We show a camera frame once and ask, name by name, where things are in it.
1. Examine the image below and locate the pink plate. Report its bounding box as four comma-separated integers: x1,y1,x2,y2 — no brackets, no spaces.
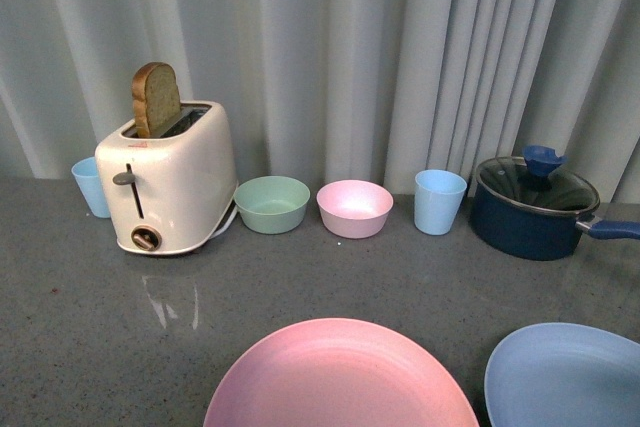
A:
204,318,478,426

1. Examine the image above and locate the blue plate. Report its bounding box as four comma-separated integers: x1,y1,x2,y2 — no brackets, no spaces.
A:
484,323,639,426

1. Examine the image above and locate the pink bowl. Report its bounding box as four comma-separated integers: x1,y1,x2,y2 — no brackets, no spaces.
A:
316,180,394,239

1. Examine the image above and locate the green bowl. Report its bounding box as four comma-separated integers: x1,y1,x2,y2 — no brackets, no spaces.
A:
234,176,311,235

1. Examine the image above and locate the light blue cup right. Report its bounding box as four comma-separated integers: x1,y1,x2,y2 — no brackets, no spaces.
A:
414,169,467,236

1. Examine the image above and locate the light blue cup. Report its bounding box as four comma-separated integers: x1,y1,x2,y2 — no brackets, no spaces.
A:
71,157,110,219
414,169,467,236

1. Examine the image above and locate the grey curtain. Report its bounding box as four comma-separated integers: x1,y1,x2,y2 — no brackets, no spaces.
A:
1,0,639,203

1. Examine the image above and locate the cream two-slot toaster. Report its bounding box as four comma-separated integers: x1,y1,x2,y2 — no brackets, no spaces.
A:
95,101,238,256

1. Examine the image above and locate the brown bread slice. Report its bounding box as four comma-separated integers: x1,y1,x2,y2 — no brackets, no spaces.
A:
131,62,181,138

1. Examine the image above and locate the dark blue saucepan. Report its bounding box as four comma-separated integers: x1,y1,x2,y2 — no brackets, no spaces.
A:
470,181,639,261

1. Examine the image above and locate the glass pot lid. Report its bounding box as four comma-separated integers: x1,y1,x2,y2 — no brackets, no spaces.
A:
475,146,600,216

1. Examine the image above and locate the light blue cup left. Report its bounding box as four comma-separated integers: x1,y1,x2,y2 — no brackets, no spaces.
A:
71,157,110,219

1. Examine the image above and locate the white toaster power cord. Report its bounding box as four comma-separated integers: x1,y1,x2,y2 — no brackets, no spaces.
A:
202,201,240,244

